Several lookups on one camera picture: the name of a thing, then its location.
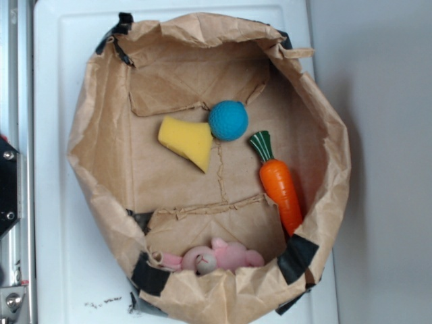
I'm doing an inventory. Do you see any yellow sponge wedge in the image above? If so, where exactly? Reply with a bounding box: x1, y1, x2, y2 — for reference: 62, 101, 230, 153
158, 116, 213, 173

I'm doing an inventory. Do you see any pink plush bunny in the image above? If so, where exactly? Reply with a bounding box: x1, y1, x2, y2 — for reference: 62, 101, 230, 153
152, 238, 265, 275

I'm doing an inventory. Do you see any blue golf ball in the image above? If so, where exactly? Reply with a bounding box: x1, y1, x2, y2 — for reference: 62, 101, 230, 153
208, 101, 248, 141

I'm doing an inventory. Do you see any brown paper bag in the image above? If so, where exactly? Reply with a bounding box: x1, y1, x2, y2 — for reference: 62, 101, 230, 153
68, 13, 351, 323

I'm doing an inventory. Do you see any white tray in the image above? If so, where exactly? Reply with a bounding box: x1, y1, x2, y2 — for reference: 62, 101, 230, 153
32, 4, 340, 324

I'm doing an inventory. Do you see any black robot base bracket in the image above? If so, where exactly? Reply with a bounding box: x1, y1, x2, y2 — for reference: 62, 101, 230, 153
0, 135, 20, 238

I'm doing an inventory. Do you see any aluminium frame rail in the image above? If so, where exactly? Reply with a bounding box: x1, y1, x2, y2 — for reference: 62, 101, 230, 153
1, 1, 38, 323

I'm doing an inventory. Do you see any orange toy carrot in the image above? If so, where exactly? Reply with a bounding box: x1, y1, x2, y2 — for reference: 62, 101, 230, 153
249, 130, 303, 237

